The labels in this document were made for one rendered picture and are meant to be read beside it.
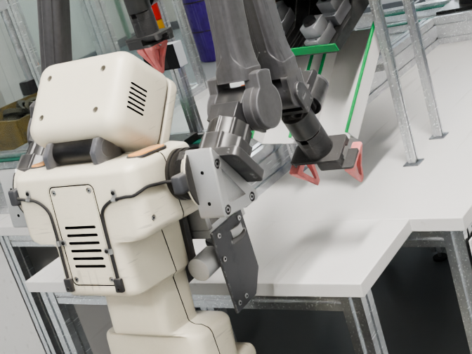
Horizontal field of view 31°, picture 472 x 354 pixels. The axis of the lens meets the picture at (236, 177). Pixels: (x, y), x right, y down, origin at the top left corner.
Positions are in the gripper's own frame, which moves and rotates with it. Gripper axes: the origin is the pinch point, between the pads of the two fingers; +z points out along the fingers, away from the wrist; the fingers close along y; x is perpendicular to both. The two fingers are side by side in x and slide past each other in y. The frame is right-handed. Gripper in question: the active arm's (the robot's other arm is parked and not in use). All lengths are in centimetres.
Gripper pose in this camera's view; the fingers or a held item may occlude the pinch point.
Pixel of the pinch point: (160, 69)
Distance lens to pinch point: 203.2
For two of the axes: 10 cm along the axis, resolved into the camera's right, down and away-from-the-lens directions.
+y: -7.9, 0.4, 6.1
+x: -5.3, 4.4, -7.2
